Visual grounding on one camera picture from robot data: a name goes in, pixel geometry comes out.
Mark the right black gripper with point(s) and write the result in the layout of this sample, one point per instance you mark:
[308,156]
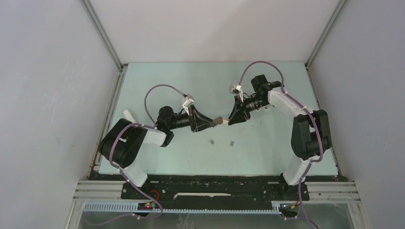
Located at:
[239,116]

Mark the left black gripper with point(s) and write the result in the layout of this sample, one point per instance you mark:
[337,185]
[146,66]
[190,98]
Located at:
[199,121]

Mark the beige brown mini stapler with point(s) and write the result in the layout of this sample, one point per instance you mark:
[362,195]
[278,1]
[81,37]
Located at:
[220,120]

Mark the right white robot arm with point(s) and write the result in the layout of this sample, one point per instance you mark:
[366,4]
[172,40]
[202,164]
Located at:
[310,136]

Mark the white stapler at left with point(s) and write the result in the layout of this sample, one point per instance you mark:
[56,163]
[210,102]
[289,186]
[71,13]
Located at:
[128,116]

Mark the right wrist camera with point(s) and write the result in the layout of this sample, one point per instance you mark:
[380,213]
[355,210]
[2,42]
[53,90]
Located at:
[237,90]

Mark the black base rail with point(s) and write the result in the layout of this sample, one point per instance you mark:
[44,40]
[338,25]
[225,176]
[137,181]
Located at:
[182,192]

